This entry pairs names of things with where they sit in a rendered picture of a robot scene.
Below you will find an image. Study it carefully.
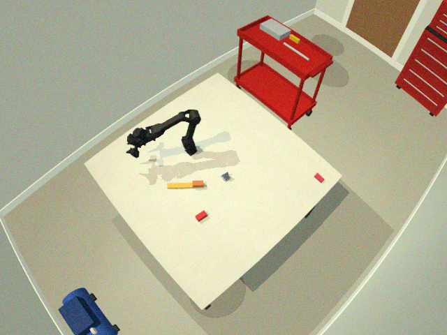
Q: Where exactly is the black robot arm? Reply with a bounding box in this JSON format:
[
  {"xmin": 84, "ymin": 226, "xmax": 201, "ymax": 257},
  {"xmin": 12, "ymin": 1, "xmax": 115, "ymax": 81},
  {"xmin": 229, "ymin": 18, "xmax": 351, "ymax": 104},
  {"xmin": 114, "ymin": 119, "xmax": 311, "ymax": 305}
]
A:
[{"xmin": 127, "ymin": 110, "xmax": 201, "ymax": 156}]

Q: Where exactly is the small red block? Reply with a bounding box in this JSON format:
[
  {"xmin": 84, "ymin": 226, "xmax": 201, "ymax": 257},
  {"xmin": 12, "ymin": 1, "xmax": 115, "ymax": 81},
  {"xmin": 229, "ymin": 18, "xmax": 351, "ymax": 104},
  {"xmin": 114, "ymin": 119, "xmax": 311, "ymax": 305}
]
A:
[
  {"xmin": 196, "ymin": 210, "xmax": 207, "ymax": 222},
  {"xmin": 315, "ymin": 173, "xmax": 324, "ymax": 183}
]

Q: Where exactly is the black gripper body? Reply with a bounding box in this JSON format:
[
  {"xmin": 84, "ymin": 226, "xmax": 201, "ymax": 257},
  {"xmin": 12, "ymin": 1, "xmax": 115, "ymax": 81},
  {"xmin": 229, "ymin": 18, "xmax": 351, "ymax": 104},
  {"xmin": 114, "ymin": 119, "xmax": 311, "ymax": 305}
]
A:
[{"xmin": 130, "ymin": 139, "xmax": 146, "ymax": 158}]

